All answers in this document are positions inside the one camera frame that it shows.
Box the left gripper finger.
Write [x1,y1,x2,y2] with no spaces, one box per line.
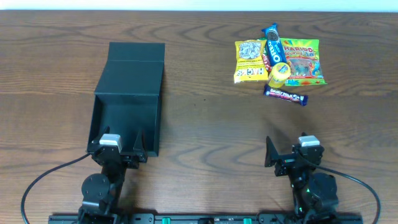
[90,126,110,145]
[133,129,147,154]

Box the black gift box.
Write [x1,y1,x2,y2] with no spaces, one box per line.
[88,42,165,157]

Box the yellow round candy tub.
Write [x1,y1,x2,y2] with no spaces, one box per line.
[268,62,292,88]

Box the green Haribo gummy bag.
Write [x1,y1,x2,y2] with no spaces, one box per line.
[281,38,327,86]

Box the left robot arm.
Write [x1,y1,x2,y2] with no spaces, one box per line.
[76,126,148,224]

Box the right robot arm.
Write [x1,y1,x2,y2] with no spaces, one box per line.
[264,133,338,223]

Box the blue Oreo cookie pack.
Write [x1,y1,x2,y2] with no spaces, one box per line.
[262,23,287,66]

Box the red striped candy pack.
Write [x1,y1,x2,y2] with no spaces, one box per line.
[260,38,272,73]

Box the purple Dairy Milk bar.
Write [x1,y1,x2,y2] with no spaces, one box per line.
[264,84,308,106]

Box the yellow Hacks candy bag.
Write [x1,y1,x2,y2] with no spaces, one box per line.
[234,40,269,83]

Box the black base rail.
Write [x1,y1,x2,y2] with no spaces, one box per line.
[48,212,364,224]

